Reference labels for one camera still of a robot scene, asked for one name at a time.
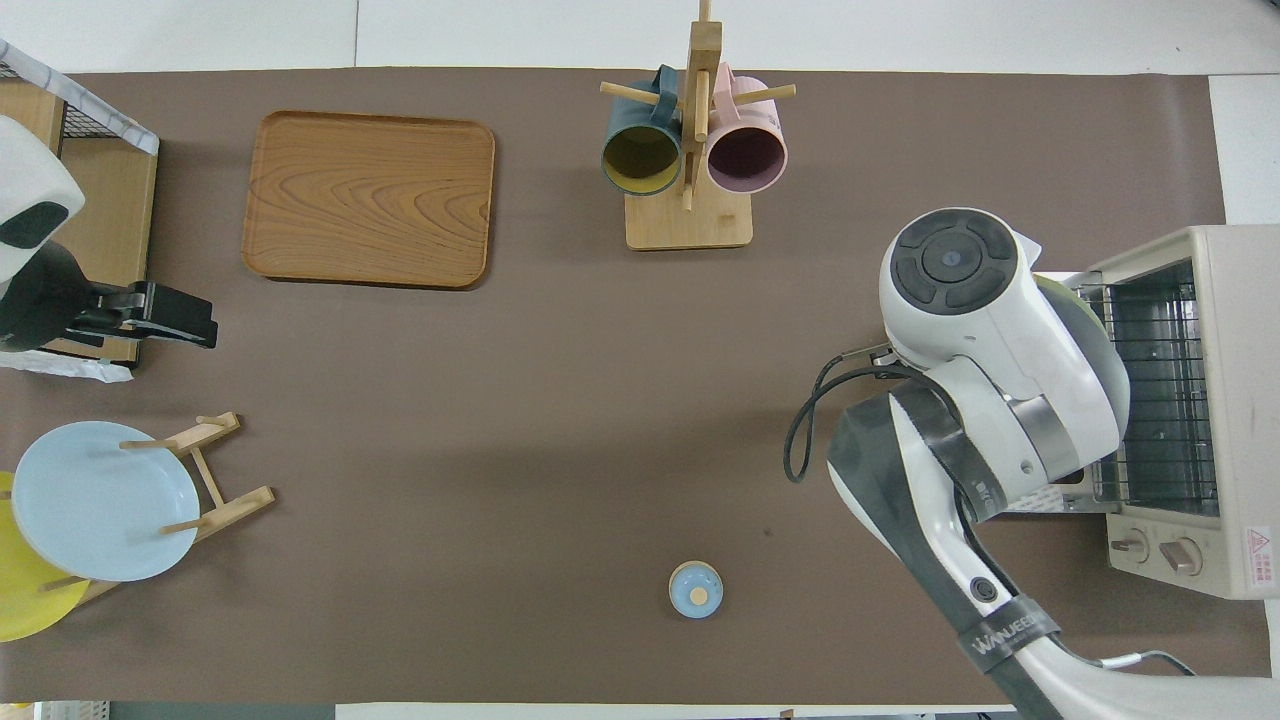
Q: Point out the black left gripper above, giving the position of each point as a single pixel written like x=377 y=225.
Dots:
x=120 y=315

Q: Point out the light green plate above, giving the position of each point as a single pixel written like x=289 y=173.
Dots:
x=1085 y=305

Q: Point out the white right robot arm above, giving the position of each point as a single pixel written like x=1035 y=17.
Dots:
x=1000 y=330

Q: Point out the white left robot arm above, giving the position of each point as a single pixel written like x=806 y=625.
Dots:
x=30 y=180

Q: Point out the beige oven knob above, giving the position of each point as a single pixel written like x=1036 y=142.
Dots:
x=1129 y=546
x=1183 y=556

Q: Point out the beige toaster oven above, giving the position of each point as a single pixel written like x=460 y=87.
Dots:
x=1245 y=400

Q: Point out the wooden step shelf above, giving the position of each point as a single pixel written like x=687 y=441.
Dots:
x=110 y=220

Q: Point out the wooden plate rack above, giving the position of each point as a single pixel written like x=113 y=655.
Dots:
x=235 y=503

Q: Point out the light blue plate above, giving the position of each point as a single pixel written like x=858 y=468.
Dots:
x=100 y=505

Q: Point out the brown wooden tray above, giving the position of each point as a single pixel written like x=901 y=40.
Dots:
x=368 y=198

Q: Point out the yellow plate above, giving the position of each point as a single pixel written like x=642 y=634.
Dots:
x=25 y=600

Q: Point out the brown table mat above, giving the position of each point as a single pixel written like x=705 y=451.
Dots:
x=500 y=450

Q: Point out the dark blue mug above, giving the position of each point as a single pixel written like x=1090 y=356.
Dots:
x=640 y=160

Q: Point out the wooden mug tree stand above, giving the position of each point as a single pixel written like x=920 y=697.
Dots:
x=688 y=225

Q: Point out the pink mug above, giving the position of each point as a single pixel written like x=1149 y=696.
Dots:
x=746 y=155

